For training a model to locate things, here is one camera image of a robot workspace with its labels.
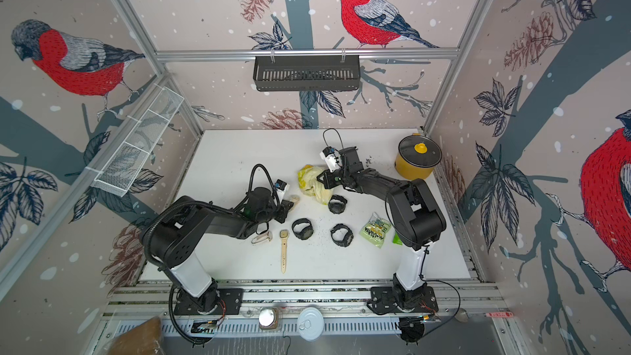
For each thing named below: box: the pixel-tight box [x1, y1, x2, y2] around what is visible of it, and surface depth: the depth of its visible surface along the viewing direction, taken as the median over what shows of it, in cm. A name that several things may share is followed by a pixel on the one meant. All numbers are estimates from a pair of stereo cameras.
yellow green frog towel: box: [297, 164, 333, 206], surface depth 95 cm
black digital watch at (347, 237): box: [330, 223, 355, 248], surface depth 86 cm
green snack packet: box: [359, 212, 392, 249], surface depth 90 cm
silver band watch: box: [251, 230, 273, 245], surface depth 87 cm
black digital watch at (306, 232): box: [291, 217, 314, 240], surface depth 87 cm
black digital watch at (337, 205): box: [327, 194, 348, 215], surface depth 94 cm
